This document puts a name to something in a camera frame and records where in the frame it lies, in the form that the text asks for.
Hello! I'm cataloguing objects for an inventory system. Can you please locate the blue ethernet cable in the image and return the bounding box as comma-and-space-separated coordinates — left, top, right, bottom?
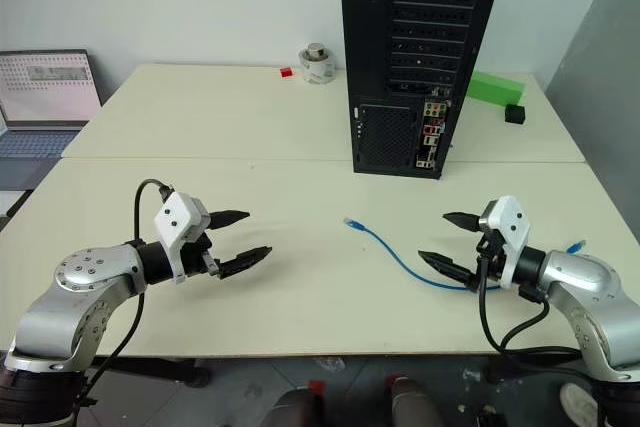
342, 216, 587, 293

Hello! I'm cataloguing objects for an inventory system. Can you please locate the white shoe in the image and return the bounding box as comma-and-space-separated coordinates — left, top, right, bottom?
559, 382, 600, 427

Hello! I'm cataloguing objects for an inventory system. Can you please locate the grey open laptop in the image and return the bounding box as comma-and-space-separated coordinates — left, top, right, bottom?
0, 49, 104, 161

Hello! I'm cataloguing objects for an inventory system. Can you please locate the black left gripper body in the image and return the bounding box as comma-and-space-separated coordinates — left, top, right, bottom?
180, 230, 222, 280

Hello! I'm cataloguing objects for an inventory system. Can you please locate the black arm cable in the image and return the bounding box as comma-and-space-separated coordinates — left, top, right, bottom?
69, 178, 174, 411
469, 254, 587, 364

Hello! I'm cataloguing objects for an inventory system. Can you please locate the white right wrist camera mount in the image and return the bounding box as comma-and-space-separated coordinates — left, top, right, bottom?
477, 195, 532, 291

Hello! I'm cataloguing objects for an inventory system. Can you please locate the green rectangular box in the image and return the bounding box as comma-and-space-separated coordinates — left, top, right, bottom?
465, 70, 527, 109

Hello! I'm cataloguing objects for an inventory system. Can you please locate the black computer tower case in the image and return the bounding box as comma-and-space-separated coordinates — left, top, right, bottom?
337, 0, 511, 180

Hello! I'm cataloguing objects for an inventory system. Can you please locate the small black cube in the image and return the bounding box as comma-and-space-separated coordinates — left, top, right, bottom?
503, 103, 528, 126

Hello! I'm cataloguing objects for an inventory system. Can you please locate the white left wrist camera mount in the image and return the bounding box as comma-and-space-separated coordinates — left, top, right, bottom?
152, 191, 212, 286

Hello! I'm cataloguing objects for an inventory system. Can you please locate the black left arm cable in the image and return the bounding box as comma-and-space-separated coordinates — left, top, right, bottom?
69, 178, 174, 411

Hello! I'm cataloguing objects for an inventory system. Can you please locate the black table base foot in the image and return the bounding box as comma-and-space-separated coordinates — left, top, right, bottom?
483, 346, 597, 387
105, 356, 212, 389

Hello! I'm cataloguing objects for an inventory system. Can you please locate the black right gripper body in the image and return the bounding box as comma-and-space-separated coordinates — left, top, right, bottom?
473, 227, 507, 294

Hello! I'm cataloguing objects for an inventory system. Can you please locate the white tape roll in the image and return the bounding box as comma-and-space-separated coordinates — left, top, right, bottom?
298, 46, 336, 85

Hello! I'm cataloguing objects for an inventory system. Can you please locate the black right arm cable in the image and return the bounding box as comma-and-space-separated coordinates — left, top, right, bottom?
469, 254, 587, 364

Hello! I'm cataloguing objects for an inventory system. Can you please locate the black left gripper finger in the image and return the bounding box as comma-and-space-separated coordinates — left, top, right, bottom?
206, 208, 251, 234
217, 245, 274, 281

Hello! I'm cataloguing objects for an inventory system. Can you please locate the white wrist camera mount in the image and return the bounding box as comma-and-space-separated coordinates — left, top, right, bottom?
477, 195, 532, 291
152, 191, 212, 286

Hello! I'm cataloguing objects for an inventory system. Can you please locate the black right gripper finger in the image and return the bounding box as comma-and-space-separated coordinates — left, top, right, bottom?
417, 249, 480, 291
441, 211, 483, 235

